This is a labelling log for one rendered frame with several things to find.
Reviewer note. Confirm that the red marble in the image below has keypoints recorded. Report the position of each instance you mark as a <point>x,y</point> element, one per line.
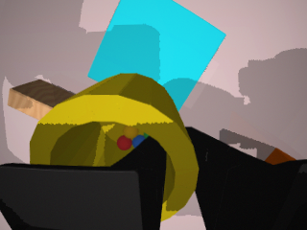
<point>123,143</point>

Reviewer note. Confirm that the brown wooden beam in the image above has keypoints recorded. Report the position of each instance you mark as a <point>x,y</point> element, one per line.
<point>37,97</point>

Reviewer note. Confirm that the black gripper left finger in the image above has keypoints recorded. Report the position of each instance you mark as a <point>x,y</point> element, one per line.
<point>125,196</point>

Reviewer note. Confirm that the blue marble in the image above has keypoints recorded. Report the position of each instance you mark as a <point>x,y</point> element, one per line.
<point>135,141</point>

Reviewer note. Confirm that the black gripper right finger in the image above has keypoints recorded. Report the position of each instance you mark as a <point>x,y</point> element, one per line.
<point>237,191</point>

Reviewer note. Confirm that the orange marble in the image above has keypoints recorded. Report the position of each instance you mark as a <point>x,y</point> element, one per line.
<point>130,132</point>

